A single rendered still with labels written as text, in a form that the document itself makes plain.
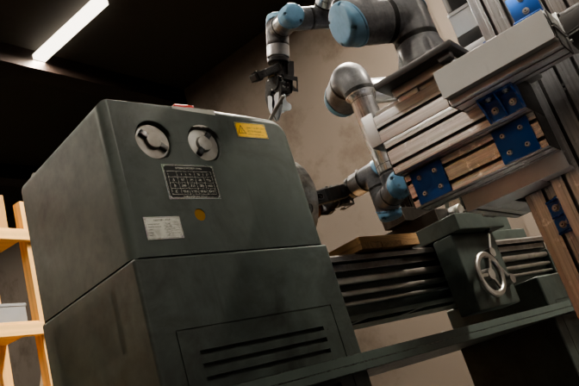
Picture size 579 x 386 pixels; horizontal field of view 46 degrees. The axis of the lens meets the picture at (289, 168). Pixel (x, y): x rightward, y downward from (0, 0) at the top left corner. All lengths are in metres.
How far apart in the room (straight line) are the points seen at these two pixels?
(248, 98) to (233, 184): 5.50
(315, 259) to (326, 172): 4.69
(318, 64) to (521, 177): 5.12
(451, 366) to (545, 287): 3.21
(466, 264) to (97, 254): 1.25
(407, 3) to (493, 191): 0.52
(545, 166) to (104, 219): 1.03
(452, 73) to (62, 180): 0.96
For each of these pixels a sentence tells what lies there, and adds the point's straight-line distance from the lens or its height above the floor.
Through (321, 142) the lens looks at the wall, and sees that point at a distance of 6.55.
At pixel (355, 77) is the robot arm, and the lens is 2.09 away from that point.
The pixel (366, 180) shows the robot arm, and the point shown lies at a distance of 2.13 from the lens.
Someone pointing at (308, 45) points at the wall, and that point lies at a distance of 6.86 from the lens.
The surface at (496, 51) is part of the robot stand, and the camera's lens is 1.54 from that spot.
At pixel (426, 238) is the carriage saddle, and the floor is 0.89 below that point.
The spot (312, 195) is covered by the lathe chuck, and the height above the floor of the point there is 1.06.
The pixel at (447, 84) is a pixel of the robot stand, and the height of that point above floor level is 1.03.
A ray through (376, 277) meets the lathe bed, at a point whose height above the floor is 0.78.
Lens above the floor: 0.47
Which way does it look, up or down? 19 degrees up
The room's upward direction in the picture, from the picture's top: 18 degrees counter-clockwise
